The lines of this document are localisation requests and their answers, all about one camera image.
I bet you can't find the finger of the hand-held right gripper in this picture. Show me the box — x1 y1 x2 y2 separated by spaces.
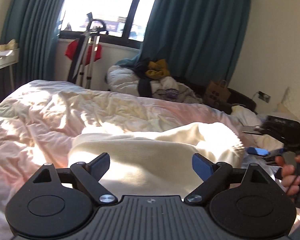
265 148 287 161
246 147 270 158

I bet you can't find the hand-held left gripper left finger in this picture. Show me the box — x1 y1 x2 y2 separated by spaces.
31 152 118 205

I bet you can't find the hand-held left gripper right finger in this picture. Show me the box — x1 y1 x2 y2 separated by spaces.
184 152 275 205

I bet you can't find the cream knit garment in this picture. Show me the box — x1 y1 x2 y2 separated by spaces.
67 122 246 198

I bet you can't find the pile of light clothes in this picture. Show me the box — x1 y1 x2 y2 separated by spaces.
151 76 203 104

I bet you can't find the person's right hand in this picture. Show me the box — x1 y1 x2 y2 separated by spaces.
275 150 300 201

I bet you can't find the grey flat device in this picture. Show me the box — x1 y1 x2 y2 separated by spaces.
241 125 263 135

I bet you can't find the white pillow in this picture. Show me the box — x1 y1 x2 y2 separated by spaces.
276 86 300 123

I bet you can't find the white cloth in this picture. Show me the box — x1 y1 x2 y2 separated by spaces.
231 104 260 123

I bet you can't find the dark sofa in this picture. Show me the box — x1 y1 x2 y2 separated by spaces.
182 77 257 111

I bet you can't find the pink and white duvet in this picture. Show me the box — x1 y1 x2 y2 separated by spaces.
0 79 285 240

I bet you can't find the brown paper bag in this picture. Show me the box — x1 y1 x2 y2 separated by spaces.
205 80 232 103

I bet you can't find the white quilt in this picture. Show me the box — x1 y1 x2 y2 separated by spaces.
107 64 147 97

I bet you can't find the black garment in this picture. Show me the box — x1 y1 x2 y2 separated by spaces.
134 58 153 97

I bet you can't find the teal garment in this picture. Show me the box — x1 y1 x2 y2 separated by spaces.
114 57 141 67

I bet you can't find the yellow garment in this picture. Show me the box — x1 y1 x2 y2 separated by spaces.
145 59 170 79

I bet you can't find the silver folding rack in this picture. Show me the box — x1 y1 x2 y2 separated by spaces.
67 12 108 88

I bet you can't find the red cloth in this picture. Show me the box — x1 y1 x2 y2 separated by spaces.
65 39 103 62

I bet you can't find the teal curtain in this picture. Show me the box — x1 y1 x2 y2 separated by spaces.
139 0 253 91
0 0 73 101

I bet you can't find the white dressing table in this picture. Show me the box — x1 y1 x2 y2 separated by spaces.
0 47 21 102

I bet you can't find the black framed window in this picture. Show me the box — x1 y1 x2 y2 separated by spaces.
57 0 163 43

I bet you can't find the grey wall socket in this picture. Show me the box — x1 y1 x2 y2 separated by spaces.
257 91 271 103

